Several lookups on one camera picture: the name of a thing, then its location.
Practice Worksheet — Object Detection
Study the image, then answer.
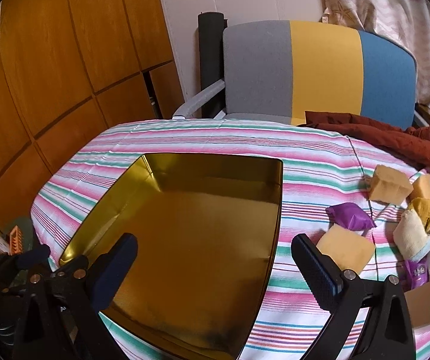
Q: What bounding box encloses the green basket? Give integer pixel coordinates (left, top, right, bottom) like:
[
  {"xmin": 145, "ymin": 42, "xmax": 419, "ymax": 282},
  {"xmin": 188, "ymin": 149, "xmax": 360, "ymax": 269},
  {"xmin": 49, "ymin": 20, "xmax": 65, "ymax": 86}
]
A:
[{"xmin": 1, "ymin": 215, "xmax": 36, "ymax": 260}]

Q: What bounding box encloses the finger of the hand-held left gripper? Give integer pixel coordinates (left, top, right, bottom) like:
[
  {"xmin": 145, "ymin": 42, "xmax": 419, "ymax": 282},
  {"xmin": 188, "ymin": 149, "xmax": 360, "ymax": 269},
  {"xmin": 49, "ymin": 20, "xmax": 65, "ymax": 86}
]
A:
[{"xmin": 0, "ymin": 245, "xmax": 51, "ymax": 293}]

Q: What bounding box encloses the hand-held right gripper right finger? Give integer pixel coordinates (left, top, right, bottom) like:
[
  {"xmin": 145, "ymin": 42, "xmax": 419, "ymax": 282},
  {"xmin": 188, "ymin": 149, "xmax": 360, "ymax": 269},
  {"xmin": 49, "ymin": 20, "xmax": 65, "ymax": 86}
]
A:
[{"xmin": 291, "ymin": 233, "xmax": 415, "ymax": 360}]

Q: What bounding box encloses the wooden wardrobe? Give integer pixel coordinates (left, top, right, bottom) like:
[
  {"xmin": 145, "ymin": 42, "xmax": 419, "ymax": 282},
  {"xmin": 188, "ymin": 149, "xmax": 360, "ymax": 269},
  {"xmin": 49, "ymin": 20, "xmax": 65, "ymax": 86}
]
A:
[{"xmin": 0, "ymin": 0, "xmax": 185, "ymax": 233}]

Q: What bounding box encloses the gold tin container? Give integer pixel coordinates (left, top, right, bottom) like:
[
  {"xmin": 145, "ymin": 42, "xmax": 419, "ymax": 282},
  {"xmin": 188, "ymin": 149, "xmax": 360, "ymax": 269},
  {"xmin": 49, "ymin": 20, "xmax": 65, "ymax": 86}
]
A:
[{"xmin": 58, "ymin": 153, "xmax": 283, "ymax": 350}]

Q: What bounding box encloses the plain purple snack packet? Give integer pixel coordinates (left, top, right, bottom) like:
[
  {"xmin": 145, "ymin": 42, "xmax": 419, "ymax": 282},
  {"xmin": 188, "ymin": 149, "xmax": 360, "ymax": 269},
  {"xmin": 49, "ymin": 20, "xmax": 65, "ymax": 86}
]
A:
[{"xmin": 325, "ymin": 202, "xmax": 376, "ymax": 231}]

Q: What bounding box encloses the grey yellow blue chair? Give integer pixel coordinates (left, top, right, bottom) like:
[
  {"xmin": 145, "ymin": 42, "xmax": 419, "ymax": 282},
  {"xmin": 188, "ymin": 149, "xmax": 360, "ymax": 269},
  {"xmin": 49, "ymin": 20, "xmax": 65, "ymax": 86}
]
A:
[{"xmin": 172, "ymin": 20, "xmax": 418, "ymax": 130}]

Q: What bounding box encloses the orange plastic rack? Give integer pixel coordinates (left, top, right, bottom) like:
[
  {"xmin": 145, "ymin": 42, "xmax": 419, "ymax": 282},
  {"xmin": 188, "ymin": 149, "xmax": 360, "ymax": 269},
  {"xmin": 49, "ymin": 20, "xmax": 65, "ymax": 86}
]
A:
[{"xmin": 7, "ymin": 227, "xmax": 24, "ymax": 256}]

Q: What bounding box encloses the purple snack packet with label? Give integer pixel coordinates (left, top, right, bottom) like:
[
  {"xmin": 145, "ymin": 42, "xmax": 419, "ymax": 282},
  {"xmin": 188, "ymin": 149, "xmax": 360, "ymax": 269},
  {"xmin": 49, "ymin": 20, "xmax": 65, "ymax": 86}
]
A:
[{"xmin": 404, "ymin": 253, "xmax": 430, "ymax": 289}]

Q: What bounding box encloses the striped tablecloth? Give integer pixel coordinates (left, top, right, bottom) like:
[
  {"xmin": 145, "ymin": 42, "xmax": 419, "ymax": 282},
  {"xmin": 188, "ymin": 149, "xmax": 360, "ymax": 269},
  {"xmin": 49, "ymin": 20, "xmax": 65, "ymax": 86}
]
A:
[{"xmin": 31, "ymin": 119, "xmax": 430, "ymax": 360}]

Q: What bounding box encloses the dark red jacket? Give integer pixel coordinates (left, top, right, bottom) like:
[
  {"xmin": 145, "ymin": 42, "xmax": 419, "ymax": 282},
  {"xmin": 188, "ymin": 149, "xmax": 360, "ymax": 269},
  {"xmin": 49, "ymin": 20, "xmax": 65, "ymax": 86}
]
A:
[{"xmin": 297, "ymin": 110, "xmax": 430, "ymax": 181}]

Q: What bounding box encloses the patterned curtain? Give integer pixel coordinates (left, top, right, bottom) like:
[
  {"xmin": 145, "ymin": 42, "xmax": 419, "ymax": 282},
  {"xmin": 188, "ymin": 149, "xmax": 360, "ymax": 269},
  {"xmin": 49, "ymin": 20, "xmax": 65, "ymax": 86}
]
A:
[{"xmin": 320, "ymin": 0, "xmax": 430, "ymax": 117}]

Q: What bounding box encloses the black rolled mat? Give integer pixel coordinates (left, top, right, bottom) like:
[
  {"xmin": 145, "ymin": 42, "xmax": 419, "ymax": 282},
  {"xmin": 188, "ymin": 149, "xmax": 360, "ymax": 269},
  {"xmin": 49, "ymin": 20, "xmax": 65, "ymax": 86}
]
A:
[{"xmin": 198, "ymin": 11, "xmax": 225, "ymax": 119}]

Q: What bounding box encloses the cream towel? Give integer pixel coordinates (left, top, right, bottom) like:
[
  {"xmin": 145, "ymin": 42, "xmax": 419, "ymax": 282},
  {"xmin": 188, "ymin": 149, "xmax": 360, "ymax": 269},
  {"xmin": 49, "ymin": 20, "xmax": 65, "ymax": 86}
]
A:
[{"xmin": 393, "ymin": 210, "xmax": 430, "ymax": 261}]

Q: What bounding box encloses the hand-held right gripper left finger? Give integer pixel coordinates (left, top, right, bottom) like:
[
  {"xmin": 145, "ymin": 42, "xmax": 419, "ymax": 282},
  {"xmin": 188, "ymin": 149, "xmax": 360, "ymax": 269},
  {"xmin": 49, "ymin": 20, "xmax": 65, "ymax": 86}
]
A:
[{"xmin": 13, "ymin": 232, "xmax": 139, "ymax": 360}]

